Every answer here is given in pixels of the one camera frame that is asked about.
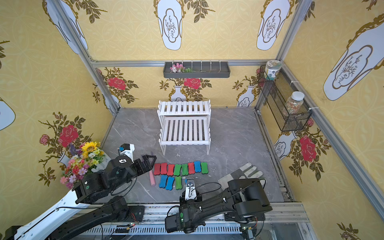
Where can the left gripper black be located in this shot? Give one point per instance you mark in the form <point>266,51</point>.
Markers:
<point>139,165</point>

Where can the dark grey wall tray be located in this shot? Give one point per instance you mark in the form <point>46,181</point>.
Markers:
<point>201,69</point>

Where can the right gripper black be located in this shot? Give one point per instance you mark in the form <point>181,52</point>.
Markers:
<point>190,202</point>

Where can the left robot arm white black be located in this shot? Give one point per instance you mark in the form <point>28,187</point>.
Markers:
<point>75,213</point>

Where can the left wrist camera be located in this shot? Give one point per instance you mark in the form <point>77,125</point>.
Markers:
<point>127,150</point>

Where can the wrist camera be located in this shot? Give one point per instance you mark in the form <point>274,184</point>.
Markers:
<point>190,193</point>
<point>127,150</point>

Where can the red eraser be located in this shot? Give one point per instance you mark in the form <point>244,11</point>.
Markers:
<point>157,169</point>
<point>164,169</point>
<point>170,171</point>
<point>191,168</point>

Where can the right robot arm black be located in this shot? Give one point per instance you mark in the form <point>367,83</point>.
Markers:
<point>243,201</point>

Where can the green eraser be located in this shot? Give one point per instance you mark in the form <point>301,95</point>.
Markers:
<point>185,171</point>
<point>204,168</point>
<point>178,183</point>
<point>177,170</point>

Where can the clear jar white lid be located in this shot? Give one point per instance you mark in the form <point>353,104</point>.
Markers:
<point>294,103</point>

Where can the black wire wall basket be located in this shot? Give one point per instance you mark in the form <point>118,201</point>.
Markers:
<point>276,94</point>

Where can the white slotted cable duct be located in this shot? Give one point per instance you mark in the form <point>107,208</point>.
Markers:
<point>114,230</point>

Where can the jar with green label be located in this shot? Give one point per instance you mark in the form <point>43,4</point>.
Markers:
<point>272,69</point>

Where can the purple garden fork pink handle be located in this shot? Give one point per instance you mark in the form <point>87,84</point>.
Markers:
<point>152,177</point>

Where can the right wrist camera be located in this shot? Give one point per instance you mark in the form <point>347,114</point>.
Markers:
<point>190,193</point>

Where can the grey work glove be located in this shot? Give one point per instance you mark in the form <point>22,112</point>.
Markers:
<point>247,171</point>

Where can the flower arrangement white fence planter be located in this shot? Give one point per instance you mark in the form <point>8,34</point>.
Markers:
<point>88,159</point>

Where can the small pink flower sprig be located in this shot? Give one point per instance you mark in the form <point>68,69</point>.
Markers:
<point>179,68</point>

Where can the white two-tier slatted shelf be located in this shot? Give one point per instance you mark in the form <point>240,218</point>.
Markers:
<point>184,124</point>

